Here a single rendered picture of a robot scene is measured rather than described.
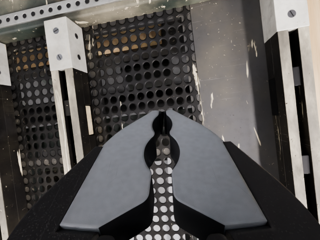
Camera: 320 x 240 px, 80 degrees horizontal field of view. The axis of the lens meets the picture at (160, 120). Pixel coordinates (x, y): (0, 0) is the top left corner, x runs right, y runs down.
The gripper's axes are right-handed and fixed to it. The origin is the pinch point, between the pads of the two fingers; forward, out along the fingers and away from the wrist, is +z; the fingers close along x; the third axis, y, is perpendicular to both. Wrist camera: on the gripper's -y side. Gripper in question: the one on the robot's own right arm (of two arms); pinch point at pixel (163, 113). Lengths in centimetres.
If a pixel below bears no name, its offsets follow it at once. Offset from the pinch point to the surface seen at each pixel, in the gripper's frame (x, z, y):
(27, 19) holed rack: -35, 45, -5
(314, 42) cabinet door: 33.5, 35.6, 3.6
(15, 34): -41, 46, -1
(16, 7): -39, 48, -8
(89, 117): -21.5, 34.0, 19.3
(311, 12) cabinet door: 33, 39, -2
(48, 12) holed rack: -29, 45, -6
